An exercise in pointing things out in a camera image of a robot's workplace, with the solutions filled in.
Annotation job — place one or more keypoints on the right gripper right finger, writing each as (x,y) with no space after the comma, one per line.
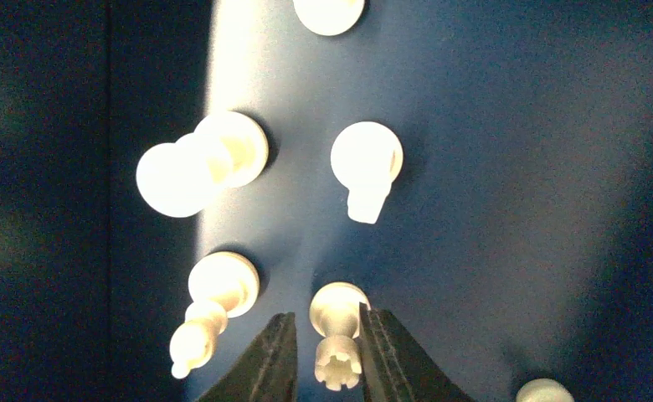
(395,366)

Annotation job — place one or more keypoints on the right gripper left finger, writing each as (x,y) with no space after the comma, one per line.
(268,368)

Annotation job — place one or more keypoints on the white chess knight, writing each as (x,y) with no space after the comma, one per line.
(366,158)

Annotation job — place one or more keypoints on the white chess rook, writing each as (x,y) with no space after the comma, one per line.
(335,315)
(227,149)

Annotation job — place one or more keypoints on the dark blue tray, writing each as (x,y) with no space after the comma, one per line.
(516,242)

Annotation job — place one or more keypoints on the white chess king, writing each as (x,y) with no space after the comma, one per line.
(222,285)

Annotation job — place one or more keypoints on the white chess pawn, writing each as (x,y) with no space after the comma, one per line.
(543,390)
(328,17)

